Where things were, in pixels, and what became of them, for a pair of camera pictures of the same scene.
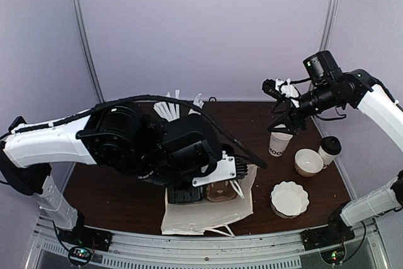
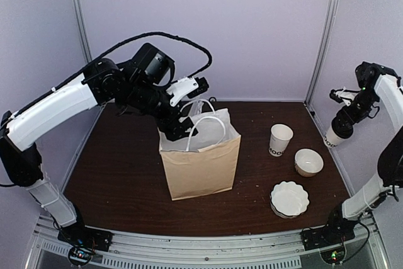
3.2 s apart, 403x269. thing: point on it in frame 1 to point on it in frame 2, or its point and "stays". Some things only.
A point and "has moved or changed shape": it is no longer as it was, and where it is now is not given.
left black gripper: x=178 y=198 to x=164 y=125
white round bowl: x=308 y=162 stays
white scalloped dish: x=288 y=200 stays
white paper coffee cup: x=330 y=147 has moved or changed shape
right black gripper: x=291 y=115 to x=343 y=114
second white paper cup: x=278 y=143 stays
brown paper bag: x=194 y=218 has moved or changed shape
